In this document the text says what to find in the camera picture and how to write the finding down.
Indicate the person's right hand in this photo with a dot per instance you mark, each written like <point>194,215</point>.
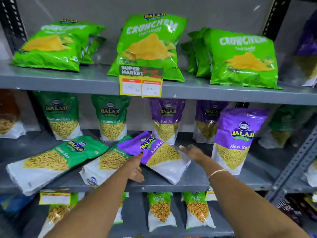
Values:
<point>198,156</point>

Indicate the person's left hand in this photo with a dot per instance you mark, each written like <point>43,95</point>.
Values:
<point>132,168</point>

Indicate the person's right fingers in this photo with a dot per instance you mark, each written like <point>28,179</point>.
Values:
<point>188,149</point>

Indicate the person's left thumb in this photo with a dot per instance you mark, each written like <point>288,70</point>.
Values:
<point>139,158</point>

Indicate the person's left forearm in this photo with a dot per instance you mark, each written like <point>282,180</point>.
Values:
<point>99,205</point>

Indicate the person's right forearm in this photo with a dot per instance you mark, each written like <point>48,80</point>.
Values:
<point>247,203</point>

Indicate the purple sev snack packet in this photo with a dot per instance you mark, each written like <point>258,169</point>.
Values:
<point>235,141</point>
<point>158,153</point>
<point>206,121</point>
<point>166,118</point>

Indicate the grey metal shelf board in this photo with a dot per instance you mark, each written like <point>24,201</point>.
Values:
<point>133,220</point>
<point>193,178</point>
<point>74,81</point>

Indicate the green sev snack packet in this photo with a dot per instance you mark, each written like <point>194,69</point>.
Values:
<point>54,161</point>
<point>279,126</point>
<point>112,118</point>
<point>60,116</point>
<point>109,159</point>

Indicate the thin gold bangle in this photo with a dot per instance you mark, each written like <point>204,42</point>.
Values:
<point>216,172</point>

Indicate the small yellow price label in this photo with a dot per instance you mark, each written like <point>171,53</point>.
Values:
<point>55,197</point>
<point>211,195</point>

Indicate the light green dal packet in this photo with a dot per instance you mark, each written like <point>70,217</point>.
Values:
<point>58,213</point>
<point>120,210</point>
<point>161,211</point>
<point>198,210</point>

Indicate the yellow shelf price tag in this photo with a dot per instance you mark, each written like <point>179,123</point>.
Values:
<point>141,81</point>

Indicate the bright green chips packet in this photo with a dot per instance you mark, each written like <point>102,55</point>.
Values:
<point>148,44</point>
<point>47,50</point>
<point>189,56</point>
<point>244,59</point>
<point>90,39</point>
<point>201,54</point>

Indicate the grey slotted rack upright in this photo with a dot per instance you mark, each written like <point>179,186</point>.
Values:
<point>294,163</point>

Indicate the dark snack packets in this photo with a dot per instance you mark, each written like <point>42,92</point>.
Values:
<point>294,208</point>

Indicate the white bottomed snack packet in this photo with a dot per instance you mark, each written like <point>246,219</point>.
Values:
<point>312,173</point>

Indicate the blue snack packet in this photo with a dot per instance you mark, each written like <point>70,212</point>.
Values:
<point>12,203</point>

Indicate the orange snack packet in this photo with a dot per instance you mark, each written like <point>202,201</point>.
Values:
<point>8,116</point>

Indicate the dark purple snack packet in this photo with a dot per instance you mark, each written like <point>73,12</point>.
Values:
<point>308,47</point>

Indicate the black slotted rack upright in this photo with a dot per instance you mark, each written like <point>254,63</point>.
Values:
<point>11,24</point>
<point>276,17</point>

